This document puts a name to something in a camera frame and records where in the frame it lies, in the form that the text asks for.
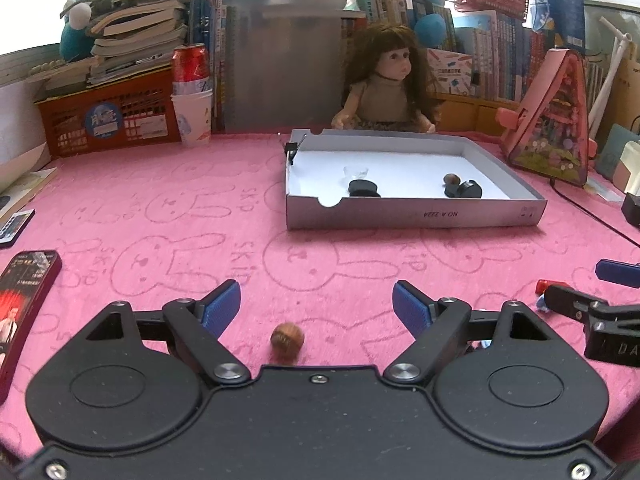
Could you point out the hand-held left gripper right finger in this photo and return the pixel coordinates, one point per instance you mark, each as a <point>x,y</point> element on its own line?
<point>412,307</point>

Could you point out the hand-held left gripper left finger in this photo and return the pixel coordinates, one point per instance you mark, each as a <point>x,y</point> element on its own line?
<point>222,307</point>

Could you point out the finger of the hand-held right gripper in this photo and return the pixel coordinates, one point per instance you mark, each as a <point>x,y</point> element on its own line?
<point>570,302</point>
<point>620,272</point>

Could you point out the red crayon-shaped toy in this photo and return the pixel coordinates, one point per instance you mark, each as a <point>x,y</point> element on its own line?
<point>547,286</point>

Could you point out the brown nut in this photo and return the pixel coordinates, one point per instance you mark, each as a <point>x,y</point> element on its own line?
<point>451,178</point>
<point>287,340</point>

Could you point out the thick black disc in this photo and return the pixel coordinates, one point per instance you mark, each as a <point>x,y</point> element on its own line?
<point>471,189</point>

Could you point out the white cardboard box tray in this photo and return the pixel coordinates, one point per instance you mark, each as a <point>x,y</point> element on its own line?
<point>410,170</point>

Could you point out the clear plastic dome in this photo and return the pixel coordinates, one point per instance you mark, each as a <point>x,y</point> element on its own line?
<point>356,170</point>

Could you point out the black power adapter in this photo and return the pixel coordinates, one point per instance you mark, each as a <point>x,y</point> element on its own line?
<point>632,210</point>

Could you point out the white plastic package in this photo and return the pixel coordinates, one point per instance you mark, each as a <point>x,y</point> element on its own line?
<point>631,165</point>

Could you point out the teal notebook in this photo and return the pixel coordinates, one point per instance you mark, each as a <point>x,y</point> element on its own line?
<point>612,155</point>

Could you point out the pink rabbit-print cloth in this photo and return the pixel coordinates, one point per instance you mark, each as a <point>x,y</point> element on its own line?
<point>150,200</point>

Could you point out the pink triangular toy house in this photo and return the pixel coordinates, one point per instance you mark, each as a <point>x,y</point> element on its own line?
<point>555,125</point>

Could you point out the black binder clip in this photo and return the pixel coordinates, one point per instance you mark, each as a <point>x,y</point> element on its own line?
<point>291,149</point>

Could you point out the brown cardboard box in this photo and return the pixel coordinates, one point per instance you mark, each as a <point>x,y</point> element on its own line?
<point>627,85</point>

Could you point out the white paper cup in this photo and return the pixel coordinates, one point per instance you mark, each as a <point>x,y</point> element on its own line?
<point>192,120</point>

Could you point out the white folding stand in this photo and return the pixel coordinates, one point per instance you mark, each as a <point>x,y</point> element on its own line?
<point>607,80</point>

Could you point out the dark red printed box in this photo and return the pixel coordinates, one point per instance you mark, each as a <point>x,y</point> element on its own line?
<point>25,310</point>

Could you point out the yellow wooden box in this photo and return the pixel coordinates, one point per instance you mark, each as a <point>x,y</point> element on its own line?
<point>475,115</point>

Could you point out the orange plastic basket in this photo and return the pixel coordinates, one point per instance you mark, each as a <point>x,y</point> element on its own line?
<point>100,120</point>

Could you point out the small printed card box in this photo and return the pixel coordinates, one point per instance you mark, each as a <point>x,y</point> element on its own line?
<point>12,227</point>

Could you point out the doll with brown hair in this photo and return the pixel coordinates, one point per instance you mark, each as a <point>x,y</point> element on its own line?
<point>387,80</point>

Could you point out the stack of papers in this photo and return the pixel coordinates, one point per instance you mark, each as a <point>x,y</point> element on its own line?
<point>25,187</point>

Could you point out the colourful printed cardboard box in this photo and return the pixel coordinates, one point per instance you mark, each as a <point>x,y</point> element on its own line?
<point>450,72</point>

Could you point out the row of upright books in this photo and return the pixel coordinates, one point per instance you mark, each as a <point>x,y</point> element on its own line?
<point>505,60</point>

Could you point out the red soda can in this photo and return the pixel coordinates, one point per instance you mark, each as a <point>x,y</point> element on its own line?
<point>190,67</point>

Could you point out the row of blue books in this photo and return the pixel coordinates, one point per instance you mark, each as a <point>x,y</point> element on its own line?
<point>205,60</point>

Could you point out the translucent grey storage bin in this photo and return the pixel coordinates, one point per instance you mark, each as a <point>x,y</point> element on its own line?
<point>280,60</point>

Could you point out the blue printed carton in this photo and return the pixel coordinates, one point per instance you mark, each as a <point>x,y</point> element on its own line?
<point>557,10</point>

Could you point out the stack of books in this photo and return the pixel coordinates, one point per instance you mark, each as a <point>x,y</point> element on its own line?
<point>135,30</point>

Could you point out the blue and white plush toy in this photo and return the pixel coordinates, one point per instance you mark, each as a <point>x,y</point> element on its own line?
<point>75,25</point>

